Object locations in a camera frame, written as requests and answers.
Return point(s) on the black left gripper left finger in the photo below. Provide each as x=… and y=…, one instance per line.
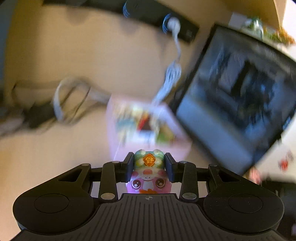
x=126, y=168

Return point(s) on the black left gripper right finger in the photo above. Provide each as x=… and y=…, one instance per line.
x=171, y=167

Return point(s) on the pink pig figurine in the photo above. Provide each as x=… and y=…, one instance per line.
x=149, y=175

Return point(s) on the pink cardboard box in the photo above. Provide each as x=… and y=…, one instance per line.
x=134, y=124

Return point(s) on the black computer case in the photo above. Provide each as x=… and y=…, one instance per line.
x=238, y=98

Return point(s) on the black power brick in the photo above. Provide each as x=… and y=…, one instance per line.
x=38, y=114

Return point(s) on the black wall power strip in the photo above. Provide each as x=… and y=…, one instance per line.
x=149, y=12

